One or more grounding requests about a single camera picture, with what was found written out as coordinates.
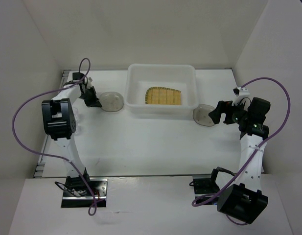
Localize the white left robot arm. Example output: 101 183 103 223
42 77 102 196

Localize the white plastic bin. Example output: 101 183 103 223
124 64 199 119

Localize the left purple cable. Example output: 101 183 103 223
12 57 105 216

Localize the clear glass cup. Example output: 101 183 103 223
75 123 81 135
72 107 81 123

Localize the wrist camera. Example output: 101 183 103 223
85 77 93 89
232 87 250 106

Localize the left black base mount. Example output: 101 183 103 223
54 178 108 208

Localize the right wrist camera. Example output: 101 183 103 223
232 87 250 106

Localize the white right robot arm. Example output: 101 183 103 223
209 97 271 224

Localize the woven bamboo tray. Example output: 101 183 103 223
145 87 182 105

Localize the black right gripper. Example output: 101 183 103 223
208 98 250 124

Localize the clear glass plate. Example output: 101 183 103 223
193 104 215 127
99 92 124 112

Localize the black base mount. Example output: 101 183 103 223
54 178 108 208
189 175 220 203

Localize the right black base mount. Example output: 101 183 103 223
189 175 220 203

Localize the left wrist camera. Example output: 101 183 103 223
85 77 93 89

